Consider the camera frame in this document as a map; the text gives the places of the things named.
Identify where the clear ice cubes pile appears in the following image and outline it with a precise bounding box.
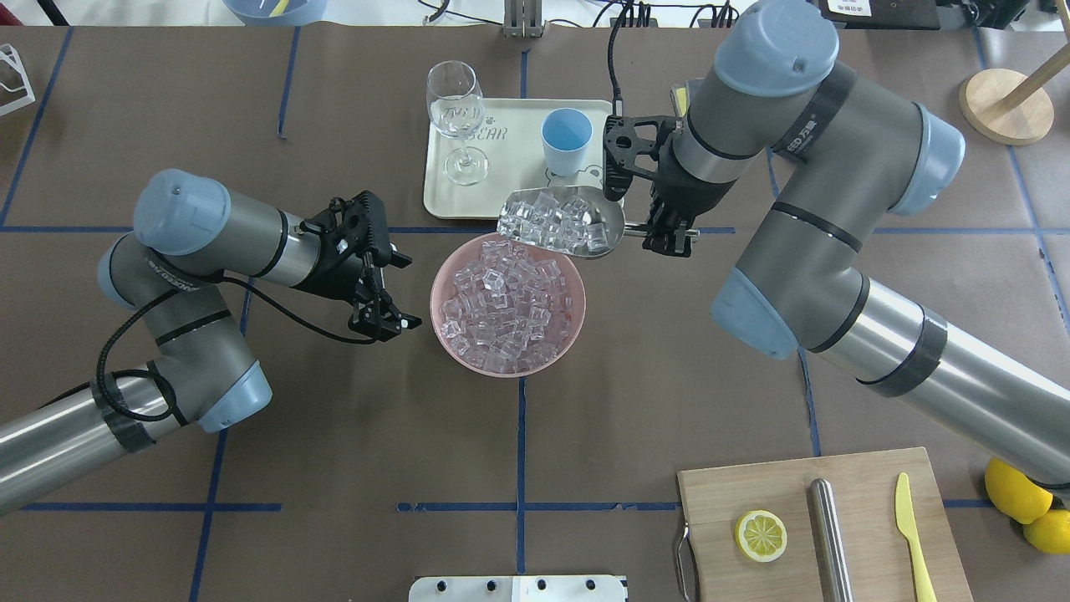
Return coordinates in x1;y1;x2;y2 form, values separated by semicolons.
438;241;574;374

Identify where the white wire rack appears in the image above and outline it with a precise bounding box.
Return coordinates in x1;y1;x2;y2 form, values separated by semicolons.
1;44;37;115

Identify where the lemon half slice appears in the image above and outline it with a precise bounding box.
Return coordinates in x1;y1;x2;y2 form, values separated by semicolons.
733;509;788;564

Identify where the wooden cutting board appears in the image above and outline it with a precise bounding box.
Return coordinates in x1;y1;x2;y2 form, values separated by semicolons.
677;448;973;601

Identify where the steel ice scoop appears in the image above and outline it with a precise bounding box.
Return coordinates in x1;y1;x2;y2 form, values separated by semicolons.
496;186;653;258

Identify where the black power strip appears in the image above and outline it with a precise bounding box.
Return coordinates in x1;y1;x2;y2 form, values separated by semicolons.
620;7;742;29

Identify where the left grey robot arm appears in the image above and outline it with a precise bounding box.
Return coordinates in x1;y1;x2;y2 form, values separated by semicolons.
1;169;421;513

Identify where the cream bear tray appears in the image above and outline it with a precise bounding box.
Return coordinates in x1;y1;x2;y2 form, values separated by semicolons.
423;98;612;220

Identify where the steel cylinder muddler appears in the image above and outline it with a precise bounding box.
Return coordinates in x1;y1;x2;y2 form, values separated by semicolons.
808;477;855;601

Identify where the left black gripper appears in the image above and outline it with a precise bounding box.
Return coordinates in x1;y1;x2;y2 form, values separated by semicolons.
294;191;423;342

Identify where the aluminium camera post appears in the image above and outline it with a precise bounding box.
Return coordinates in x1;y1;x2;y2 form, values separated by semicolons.
502;0;546;38

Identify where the light blue plastic cup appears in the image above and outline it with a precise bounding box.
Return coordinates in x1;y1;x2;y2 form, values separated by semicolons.
540;107;594;176

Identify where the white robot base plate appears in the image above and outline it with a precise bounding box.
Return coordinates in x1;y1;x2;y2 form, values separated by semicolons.
408;574;629;601

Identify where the wooden mug tree stand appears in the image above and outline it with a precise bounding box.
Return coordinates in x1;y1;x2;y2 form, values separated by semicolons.
958;44;1069;145

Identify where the clear wine glass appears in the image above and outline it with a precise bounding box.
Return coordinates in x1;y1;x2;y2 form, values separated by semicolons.
425;60;490;186

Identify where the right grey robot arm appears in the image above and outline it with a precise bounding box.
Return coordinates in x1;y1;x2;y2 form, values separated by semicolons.
603;1;1069;498

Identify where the yellow plastic knife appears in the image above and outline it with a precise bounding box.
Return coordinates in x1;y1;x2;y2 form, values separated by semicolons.
895;472;937;601

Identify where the grey folded cloth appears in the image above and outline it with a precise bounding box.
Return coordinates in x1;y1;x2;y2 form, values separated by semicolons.
671;84;690;121

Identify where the whole yellow lemon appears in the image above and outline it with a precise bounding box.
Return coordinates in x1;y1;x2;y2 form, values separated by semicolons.
983;457;1053;525

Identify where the blue bowl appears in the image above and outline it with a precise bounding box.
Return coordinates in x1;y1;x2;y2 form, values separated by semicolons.
224;1;328;27

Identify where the pink bowl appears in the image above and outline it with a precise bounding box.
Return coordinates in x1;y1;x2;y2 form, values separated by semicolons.
429;232;587;379

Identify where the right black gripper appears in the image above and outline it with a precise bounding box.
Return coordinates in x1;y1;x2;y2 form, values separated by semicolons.
601;115;749;257

